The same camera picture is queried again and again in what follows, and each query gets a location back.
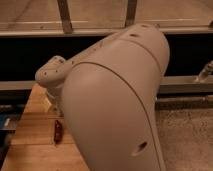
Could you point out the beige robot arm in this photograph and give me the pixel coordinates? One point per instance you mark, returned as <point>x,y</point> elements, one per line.
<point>107,96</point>

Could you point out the left metal frame post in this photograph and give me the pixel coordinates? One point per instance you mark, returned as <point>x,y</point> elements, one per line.
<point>65,16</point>

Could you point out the metal frame post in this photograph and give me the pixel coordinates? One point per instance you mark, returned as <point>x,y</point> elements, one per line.
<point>131,12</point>
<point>65,16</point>

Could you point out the right metal frame post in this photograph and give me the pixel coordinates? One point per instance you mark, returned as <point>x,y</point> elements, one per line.
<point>131,12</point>

